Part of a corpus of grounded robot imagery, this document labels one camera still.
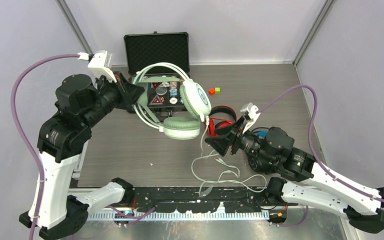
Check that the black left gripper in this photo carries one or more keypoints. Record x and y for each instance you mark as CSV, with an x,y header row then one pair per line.
x,y
129,93

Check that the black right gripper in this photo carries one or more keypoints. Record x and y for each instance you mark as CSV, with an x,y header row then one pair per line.
x,y
235,131

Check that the red headphones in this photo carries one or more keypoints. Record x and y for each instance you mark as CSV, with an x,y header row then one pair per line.
x,y
213,120

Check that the black blue headphones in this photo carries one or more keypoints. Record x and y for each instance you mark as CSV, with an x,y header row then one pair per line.
x,y
268,150

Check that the mint green headphones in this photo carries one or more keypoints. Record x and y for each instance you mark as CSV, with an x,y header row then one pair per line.
x,y
194,99

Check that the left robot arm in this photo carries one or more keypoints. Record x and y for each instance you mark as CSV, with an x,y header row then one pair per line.
x,y
61,140

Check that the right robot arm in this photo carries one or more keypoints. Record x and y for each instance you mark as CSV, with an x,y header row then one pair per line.
x,y
297,178

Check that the red triangular dealer button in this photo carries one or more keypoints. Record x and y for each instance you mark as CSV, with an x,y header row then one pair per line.
x,y
156,100

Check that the grey round disc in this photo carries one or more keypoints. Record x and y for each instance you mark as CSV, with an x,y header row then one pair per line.
x,y
161,90

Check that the orange poker chip stack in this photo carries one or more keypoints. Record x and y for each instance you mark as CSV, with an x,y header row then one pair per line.
x,y
173,92

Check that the black poker chip case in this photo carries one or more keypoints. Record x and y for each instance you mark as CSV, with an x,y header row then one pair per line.
x,y
143,50

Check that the orange green cube block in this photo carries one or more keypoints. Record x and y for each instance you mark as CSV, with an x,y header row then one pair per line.
x,y
214,91

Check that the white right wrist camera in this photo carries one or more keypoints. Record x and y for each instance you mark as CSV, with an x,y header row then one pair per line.
x,y
250,113

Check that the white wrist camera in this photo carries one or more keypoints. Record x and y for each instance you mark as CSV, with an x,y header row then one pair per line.
x,y
99,64
250,113

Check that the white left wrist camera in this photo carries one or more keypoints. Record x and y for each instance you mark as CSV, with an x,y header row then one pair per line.
x,y
99,64

